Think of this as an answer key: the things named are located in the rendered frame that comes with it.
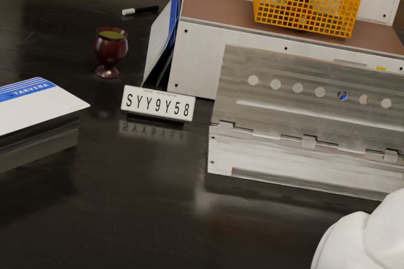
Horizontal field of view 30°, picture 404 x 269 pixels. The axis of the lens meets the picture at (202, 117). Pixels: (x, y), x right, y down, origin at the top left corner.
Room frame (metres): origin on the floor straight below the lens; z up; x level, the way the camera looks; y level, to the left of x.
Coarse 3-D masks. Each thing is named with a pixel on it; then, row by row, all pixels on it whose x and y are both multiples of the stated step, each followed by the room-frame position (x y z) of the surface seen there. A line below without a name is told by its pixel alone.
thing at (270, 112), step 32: (224, 64) 1.48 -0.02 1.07; (256, 64) 1.50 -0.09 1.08; (288, 64) 1.50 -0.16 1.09; (320, 64) 1.50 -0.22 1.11; (224, 96) 1.47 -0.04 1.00; (256, 96) 1.48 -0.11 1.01; (288, 96) 1.49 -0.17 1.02; (320, 96) 1.50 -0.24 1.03; (352, 96) 1.50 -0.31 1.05; (384, 96) 1.51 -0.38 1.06; (256, 128) 1.46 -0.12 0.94; (288, 128) 1.47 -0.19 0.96; (320, 128) 1.48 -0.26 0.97; (352, 128) 1.48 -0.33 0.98; (384, 128) 1.49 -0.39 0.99
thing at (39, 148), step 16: (32, 128) 1.22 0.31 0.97; (48, 128) 1.26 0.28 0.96; (64, 128) 1.29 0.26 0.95; (0, 144) 1.16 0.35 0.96; (16, 144) 1.19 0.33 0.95; (32, 144) 1.23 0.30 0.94; (48, 144) 1.26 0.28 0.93; (64, 144) 1.29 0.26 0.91; (0, 160) 1.16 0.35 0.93; (16, 160) 1.20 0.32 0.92; (32, 160) 1.23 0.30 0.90
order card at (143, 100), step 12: (132, 96) 1.51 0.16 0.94; (144, 96) 1.51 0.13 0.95; (156, 96) 1.51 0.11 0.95; (168, 96) 1.52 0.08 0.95; (180, 96) 1.52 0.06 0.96; (132, 108) 1.49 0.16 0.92; (144, 108) 1.50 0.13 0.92; (156, 108) 1.50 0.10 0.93; (168, 108) 1.50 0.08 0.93; (180, 108) 1.51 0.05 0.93; (192, 108) 1.51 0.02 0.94
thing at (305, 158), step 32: (224, 128) 1.46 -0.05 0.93; (224, 160) 1.34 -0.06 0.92; (256, 160) 1.37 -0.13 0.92; (288, 160) 1.39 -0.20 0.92; (320, 160) 1.42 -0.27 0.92; (352, 160) 1.45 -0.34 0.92; (384, 160) 1.48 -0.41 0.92; (288, 192) 1.29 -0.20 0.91; (320, 192) 1.29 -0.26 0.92; (352, 192) 1.31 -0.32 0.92
